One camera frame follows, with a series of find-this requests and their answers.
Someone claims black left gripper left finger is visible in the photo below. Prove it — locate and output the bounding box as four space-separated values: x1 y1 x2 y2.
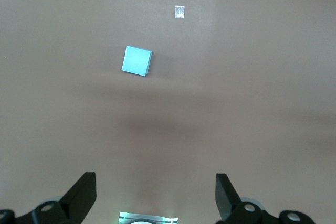
0 172 97 224

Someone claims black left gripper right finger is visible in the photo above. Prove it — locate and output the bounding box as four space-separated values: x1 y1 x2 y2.
215 173 316 224

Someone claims small clear tape patch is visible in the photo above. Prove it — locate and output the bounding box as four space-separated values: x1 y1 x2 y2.
174 5 185 20

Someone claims light blue foam cube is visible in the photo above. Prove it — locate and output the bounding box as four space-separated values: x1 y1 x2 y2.
121 45 153 77

